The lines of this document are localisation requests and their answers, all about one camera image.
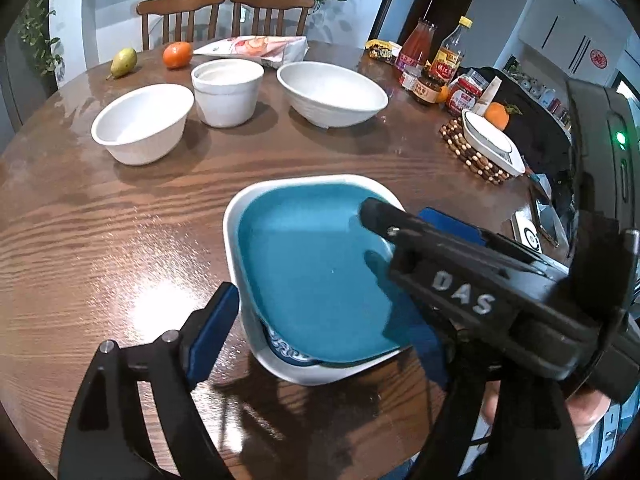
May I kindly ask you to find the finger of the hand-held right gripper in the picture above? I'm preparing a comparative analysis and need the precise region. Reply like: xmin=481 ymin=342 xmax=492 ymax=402
xmin=360 ymin=197 xmax=568 ymax=326
xmin=417 ymin=207 xmax=551 ymax=267

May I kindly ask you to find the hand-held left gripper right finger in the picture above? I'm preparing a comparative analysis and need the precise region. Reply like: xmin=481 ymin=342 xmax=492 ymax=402
xmin=382 ymin=300 xmax=586 ymax=480

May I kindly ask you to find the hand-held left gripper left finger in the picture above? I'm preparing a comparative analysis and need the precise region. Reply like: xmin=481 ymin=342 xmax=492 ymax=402
xmin=57 ymin=282 xmax=241 ymax=480

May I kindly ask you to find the large patterned square plate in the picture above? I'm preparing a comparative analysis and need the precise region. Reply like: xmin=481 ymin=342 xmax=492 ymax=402
xmin=222 ymin=174 xmax=408 ymax=387

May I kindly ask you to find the blue plate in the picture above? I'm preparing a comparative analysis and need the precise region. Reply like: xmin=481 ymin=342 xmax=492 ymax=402
xmin=236 ymin=182 xmax=426 ymax=365

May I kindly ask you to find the large white bowl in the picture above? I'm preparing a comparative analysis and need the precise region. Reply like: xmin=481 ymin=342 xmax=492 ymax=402
xmin=276 ymin=61 xmax=389 ymax=129

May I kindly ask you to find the small white bowl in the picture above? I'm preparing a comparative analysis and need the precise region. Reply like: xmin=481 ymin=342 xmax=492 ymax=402
xmin=91 ymin=84 xmax=195 ymax=166

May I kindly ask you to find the white cylindrical bowl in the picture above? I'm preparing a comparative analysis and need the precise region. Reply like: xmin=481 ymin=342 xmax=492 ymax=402
xmin=191 ymin=59 xmax=265 ymax=128

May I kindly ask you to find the person's right hand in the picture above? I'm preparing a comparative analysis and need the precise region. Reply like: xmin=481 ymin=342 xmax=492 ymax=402
xmin=567 ymin=391 xmax=617 ymax=445

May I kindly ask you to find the white rounded device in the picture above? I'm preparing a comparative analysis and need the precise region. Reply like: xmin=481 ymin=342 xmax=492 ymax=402
xmin=510 ymin=211 xmax=543 ymax=256

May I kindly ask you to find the wooden beaded trivet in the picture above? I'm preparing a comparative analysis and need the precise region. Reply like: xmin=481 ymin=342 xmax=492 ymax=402
xmin=439 ymin=117 xmax=512 ymax=186

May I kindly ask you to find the white serving dish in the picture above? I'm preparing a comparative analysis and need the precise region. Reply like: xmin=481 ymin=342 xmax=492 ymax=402
xmin=461 ymin=109 xmax=527 ymax=177

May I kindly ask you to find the orange persimmon with leaf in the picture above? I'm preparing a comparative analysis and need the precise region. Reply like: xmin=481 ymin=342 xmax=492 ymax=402
xmin=484 ymin=101 xmax=516 ymax=131

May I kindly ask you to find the red label jar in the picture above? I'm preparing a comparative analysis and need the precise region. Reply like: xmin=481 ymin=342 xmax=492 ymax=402
xmin=446 ymin=70 xmax=488 ymax=117

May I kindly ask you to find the white paper carton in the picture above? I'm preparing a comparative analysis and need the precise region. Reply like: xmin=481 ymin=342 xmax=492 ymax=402
xmin=472 ymin=77 xmax=502 ymax=117

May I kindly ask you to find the dark sauce jar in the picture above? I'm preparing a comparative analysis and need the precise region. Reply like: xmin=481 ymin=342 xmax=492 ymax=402
xmin=411 ymin=71 xmax=447 ymax=107

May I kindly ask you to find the yellow cap vinegar bottle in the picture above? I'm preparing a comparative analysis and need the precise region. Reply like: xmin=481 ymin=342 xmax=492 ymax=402
xmin=431 ymin=16 xmax=474 ymax=86

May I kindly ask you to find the red sauce bottle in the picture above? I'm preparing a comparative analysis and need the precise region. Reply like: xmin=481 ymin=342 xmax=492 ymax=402
xmin=398 ymin=19 xmax=437 ymax=81

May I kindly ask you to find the yellow snack packet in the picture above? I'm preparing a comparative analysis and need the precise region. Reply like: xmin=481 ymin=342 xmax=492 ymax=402
xmin=364 ymin=39 xmax=403 ymax=65

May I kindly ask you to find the white and pink snack bag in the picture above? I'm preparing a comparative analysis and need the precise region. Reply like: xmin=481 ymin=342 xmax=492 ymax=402
xmin=193 ymin=35 xmax=309 ymax=68

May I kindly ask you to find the orange tangerine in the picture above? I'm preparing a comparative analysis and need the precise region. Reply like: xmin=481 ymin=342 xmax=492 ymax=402
xmin=162 ymin=41 xmax=194 ymax=70

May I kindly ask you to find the green pear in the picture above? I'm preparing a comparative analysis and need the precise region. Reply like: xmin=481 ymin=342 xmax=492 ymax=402
xmin=106 ymin=48 xmax=138 ymax=81

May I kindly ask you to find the wooden chair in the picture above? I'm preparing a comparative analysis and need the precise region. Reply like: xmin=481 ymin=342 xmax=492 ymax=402
xmin=136 ymin=0 xmax=227 ymax=51
xmin=229 ymin=0 xmax=316 ymax=38

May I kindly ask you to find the grey fridge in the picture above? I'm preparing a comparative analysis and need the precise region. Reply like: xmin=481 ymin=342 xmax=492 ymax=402
xmin=0 ymin=25 xmax=56 ymax=126

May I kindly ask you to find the white wall cabinet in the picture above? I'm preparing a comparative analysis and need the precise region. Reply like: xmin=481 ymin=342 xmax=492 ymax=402
xmin=517 ymin=0 xmax=636 ymax=88

